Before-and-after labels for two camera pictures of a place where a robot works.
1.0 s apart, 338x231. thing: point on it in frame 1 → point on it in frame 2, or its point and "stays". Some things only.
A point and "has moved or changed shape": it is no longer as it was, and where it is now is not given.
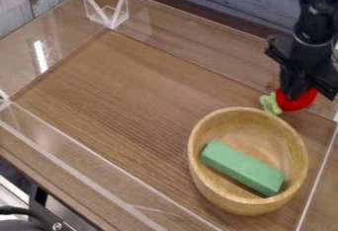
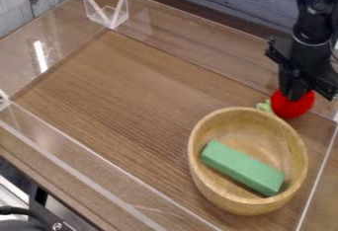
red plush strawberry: (300, 103) has moved or changed shape
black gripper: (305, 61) stays
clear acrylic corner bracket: (108, 16) stays
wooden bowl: (248, 161) stays
